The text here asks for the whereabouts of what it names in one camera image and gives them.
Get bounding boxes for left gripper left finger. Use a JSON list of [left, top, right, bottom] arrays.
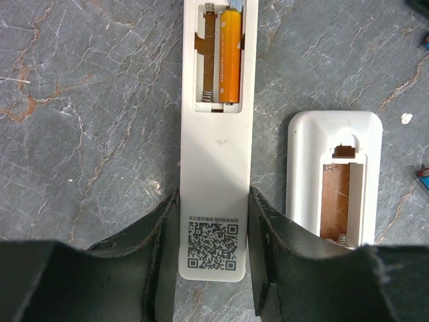
[[1, 193, 180, 321]]

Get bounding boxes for white air conditioner remote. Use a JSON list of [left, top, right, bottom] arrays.
[[178, 1, 259, 282]]

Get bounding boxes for orange handled screwdriver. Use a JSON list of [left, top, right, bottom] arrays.
[[229, 0, 243, 11]]

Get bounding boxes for white remote with back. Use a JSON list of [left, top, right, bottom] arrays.
[[286, 111, 383, 248]]

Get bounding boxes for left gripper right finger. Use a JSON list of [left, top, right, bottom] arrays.
[[247, 189, 428, 321]]

